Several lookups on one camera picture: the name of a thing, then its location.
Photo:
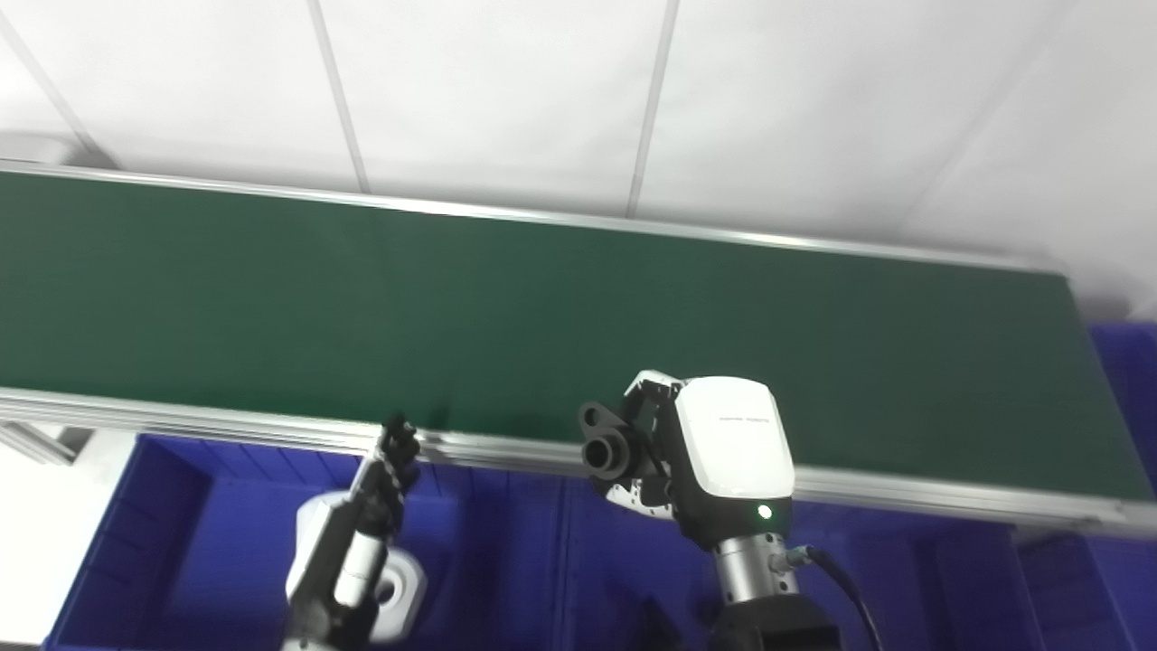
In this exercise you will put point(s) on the aluminium conveyor leg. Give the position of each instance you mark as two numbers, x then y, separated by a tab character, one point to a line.
36	443

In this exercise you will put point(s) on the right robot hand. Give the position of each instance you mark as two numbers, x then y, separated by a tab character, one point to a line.
732	443

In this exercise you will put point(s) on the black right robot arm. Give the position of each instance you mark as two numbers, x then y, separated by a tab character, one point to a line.
755	579

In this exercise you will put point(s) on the green conveyor belt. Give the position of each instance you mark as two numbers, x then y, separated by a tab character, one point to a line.
452	316
226	420

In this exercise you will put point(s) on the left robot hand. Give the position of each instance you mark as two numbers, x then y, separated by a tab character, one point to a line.
325	561

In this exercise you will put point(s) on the blue plastic bin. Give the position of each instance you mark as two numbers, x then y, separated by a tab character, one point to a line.
199	542
1130	579
904	588

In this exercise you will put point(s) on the white hexagonal part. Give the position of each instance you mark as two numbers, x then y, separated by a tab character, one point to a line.
407	588

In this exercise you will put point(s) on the black flanged machined part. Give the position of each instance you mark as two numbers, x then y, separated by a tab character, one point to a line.
607	448

